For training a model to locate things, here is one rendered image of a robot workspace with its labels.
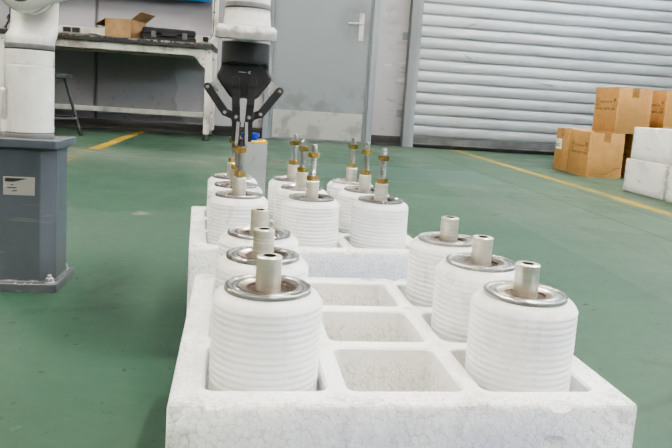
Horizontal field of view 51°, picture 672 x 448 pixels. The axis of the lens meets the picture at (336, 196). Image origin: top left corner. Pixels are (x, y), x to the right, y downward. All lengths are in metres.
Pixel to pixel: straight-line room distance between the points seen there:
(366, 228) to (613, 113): 3.91
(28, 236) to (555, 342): 1.10
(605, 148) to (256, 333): 4.43
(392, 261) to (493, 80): 5.62
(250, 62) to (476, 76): 5.61
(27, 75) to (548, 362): 1.13
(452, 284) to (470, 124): 5.91
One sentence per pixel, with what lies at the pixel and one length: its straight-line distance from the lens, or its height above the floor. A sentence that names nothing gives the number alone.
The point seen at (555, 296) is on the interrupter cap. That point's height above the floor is 0.25.
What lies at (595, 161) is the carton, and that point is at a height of 0.11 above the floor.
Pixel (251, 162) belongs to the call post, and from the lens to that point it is 1.51.
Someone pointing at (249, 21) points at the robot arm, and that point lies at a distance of 1.09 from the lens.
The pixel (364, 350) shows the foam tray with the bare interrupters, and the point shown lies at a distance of 0.70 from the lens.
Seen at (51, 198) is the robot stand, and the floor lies 0.18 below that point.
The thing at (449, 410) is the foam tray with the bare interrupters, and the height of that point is 0.18.
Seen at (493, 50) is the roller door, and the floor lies 0.93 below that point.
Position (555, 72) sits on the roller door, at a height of 0.77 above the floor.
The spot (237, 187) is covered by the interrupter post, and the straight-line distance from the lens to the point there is 1.13.
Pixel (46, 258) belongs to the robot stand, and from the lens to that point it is 1.50.
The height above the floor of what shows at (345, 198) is 0.24.
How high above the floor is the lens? 0.42
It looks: 8 degrees down
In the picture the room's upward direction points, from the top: 4 degrees clockwise
